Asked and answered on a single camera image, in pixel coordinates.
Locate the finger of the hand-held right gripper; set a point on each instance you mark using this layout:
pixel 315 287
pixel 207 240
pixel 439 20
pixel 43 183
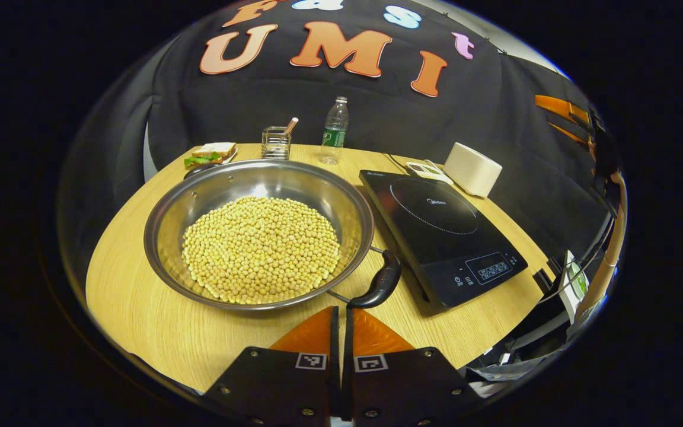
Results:
pixel 564 110
pixel 573 136

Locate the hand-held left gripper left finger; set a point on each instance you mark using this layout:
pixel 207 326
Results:
pixel 282 385

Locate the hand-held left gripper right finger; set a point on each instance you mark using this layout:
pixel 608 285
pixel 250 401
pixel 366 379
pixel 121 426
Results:
pixel 401 385

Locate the pile of yellow soybeans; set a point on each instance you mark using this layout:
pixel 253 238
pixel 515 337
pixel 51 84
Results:
pixel 261 249

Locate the black induction cooktop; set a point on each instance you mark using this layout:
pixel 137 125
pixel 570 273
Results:
pixel 436 237

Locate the white square appliance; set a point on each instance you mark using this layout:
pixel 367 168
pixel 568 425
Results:
pixel 473 171

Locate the white box with green print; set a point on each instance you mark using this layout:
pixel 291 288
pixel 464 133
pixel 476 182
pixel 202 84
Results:
pixel 573 284

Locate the black backdrop cloth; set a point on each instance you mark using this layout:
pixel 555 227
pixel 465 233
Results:
pixel 347 112

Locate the clear plastic water bottle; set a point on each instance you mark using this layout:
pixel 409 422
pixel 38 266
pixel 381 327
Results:
pixel 334 133

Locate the sandwich with lettuce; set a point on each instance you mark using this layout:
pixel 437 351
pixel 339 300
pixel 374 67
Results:
pixel 211 153

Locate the pink stick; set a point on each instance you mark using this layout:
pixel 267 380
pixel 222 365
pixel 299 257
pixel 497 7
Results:
pixel 290 126

